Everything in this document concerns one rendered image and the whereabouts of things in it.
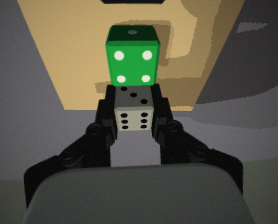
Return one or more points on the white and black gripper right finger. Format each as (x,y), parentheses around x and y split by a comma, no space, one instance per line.
(178,146)

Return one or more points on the tan flat mat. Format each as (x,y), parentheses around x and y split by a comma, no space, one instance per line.
(71,35)

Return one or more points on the green die with white pips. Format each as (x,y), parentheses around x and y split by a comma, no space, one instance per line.
(133,55)

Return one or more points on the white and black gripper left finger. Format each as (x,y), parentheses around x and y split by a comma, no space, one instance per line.
(89,151)

